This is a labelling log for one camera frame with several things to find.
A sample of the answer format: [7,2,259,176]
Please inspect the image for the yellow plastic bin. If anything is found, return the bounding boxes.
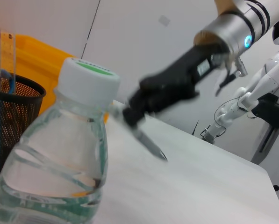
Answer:
[0,30,112,124]

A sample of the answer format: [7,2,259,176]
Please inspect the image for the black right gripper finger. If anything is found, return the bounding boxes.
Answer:
[127,90,154,110]
[122,106,146,127]

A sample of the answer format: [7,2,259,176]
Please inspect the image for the black mesh pen holder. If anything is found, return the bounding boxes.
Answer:
[0,72,47,183]

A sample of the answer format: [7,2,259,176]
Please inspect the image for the clear green-label water bottle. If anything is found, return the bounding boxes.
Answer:
[0,57,121,224]

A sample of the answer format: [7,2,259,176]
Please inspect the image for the clear plastic ruler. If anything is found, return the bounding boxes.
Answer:
[0,29,17,76]

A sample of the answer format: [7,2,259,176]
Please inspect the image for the blue handled scissors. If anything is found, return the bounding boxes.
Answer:
[0,68,16,131]

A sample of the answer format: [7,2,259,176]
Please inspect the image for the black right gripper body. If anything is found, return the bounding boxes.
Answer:
[127,43,231,115]

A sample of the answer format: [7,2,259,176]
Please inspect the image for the grey right arm cable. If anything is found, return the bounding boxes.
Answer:
[214,55,249,97]

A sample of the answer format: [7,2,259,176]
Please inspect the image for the grey clear ballpoint pen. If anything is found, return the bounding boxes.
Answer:
[110,104,169,163]

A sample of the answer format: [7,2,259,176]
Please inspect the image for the grey robot stand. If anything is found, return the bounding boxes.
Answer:
[250,93,279,165]

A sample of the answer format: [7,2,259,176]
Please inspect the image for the white humanoid robot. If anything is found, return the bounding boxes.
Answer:
[201,13,279,144]

